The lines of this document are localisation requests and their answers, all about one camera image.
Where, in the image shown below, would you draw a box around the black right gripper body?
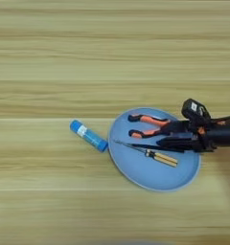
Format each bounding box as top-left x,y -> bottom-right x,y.
192,116 -> 230,153

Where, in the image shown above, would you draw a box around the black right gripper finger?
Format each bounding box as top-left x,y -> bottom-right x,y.
155,132 -> 199,151
164,120 -> 193,133

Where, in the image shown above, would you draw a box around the yellow handled screwdriver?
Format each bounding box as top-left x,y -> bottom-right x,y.
112,139 -> 179,168

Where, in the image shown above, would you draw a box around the orange and black pliers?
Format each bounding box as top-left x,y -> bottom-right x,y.
126,113 -> 173,140

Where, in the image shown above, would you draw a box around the black box with white label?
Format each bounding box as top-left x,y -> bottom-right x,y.
181,98 -> 212,127

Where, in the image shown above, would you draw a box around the round blue plate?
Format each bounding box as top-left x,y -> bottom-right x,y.
107,106 -> 201,192

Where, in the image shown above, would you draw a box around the blue glue stick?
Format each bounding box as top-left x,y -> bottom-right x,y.
69,119 -> 109,153

